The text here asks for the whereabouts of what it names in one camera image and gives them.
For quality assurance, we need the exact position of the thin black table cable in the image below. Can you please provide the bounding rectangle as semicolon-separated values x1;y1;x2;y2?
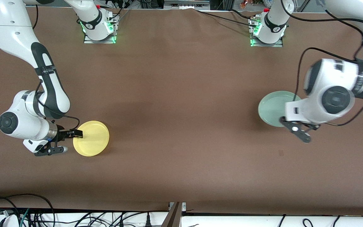
196;9;257;27

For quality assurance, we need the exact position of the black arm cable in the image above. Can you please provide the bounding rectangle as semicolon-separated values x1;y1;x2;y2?
32;5;80;131
281;0;363;126

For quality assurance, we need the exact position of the aluminium profile post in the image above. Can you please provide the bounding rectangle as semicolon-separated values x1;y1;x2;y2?
161;202;187;227

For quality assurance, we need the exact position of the green cable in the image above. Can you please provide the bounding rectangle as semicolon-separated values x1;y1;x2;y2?
20;208;31;227

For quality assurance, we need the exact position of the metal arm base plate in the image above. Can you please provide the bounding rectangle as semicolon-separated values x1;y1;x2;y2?
249;16;284;48
84;14;119;44

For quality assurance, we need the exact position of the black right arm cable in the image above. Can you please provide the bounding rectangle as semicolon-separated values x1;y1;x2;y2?
32;5;80;131

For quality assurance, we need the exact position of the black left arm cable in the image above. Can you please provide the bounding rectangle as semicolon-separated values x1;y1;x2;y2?
281;0;363;126

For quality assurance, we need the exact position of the long looped black cable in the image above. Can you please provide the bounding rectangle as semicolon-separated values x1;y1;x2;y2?
0;193;55;227

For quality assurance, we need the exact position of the white lower shelf board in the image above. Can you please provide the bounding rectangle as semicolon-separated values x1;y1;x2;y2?
0;213;169;227
181;215;363;227

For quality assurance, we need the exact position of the pale green round plate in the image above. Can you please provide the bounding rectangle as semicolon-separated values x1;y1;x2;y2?
258;91;302;127

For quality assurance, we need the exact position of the yellow round plate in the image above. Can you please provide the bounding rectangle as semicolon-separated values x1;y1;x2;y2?
73;121;110;157

